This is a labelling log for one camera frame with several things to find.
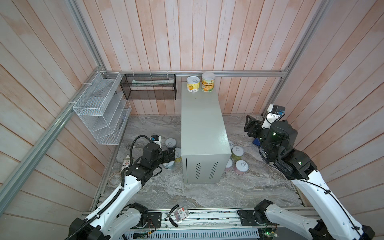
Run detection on blue plastic block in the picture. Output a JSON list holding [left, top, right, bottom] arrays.
[[253, 138, 263, 146]]

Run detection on light pink label can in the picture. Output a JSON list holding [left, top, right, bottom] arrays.
[[225, 159, 233, 172]]

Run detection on grey metal cabinet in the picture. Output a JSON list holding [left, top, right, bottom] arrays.
[[181, 82, 232, 184]]

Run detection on black mesh wall basket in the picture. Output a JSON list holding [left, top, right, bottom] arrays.
[[120, 73, 177, 101]]

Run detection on white wire mesh shelf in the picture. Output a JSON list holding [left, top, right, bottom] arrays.
[[73, 72, 132, 145]]

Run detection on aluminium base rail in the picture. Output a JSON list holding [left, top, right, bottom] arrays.
[[80, 206, 325, 240]]

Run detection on green label can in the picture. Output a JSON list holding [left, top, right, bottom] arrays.
[[231, 146, 244, 161]]

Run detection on clear tape roll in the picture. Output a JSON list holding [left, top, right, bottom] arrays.
[[108, 172, 122, 188]]

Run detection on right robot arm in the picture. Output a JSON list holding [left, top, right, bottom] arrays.
[[238, 115, 375, 240]]

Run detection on small printed carton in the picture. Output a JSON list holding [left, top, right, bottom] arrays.
[[122, 155, 131, 169]]

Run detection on orange yellow label can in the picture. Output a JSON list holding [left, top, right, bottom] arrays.
[[202, 72, 216, 93]]

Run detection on teal label can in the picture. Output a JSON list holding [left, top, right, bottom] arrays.
[[163, 161, 175, 169], [165, 138, 177, 149]]

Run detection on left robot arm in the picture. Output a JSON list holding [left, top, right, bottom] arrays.
[[66, 143, 176, 240]]

